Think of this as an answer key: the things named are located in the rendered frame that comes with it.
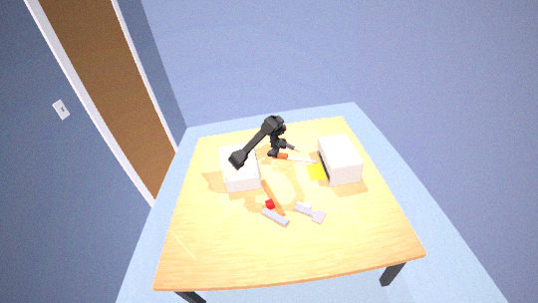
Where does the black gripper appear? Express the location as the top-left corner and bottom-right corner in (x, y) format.
(267, 138), (282, 158)

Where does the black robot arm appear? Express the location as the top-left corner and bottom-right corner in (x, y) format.
(227, 115), (287, 170)

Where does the small red cube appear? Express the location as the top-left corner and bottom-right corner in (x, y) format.
(265, 198), (275, 210)

